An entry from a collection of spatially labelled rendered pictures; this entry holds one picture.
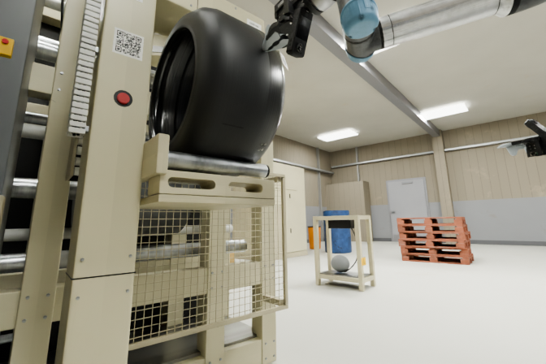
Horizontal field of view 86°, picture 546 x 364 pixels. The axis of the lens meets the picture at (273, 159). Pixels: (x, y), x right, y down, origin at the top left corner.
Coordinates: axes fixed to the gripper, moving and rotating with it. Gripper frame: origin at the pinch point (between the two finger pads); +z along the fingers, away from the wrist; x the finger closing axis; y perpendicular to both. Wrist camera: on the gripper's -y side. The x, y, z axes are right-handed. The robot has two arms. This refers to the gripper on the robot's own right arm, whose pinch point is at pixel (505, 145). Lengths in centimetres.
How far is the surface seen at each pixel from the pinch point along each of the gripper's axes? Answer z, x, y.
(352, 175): 860, 614, -60
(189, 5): 37, -131, -78
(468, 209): 521, 755, 108
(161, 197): -3, -150, 6
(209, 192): 0, -138, 6
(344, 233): 509, 272, 100
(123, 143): 4, -158, -9
